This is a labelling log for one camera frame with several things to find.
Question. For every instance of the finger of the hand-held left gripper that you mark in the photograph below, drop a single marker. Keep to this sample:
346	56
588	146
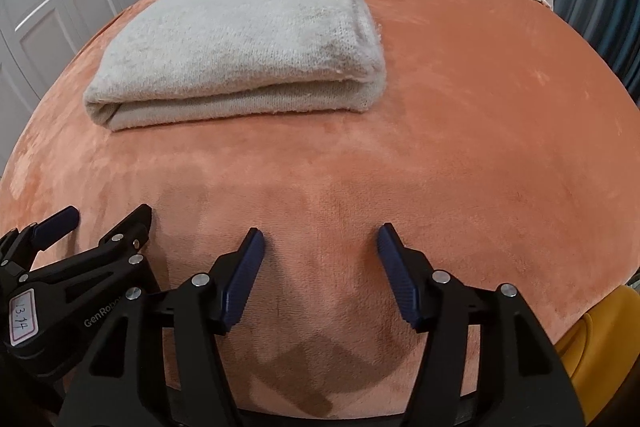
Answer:
127	232
55	224

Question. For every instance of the yellow garment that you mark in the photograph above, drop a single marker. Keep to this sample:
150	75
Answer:
600	347

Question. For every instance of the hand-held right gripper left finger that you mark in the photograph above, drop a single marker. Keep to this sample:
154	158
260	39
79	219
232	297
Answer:
240	279

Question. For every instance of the cream knitted sweater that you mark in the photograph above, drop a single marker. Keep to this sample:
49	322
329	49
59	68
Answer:
240	37

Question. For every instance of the orange plush blanket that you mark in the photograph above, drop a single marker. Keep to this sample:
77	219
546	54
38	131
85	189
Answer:
400	132

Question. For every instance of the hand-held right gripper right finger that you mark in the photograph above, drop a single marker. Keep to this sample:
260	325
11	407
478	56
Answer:
400	284

